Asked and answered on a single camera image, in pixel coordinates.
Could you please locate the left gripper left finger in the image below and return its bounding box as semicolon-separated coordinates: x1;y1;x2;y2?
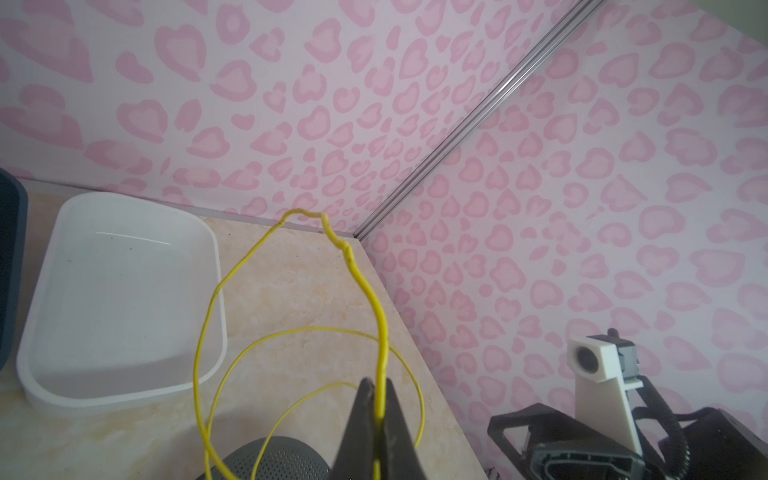
328;378;376;480

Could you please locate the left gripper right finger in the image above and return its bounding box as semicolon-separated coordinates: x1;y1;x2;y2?
381;380;427;480

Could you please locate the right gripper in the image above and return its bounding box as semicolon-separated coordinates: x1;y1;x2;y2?
487;403;664;480

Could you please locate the dark grey cable spool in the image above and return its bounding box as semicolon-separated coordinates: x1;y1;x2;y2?
223;436;330;480

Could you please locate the yellow cable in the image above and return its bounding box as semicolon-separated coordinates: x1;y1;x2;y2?
193;208;426;480

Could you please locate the white plastic tray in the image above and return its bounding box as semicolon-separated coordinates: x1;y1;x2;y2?
16;192;227;417

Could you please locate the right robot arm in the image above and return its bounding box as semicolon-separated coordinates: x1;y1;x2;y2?
488;404;767;479

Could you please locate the dark teal plastic bin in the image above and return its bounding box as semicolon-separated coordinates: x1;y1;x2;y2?
0;169;28;368

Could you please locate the right aluminium frame strut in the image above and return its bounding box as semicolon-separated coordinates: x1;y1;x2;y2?
353;0;605;241

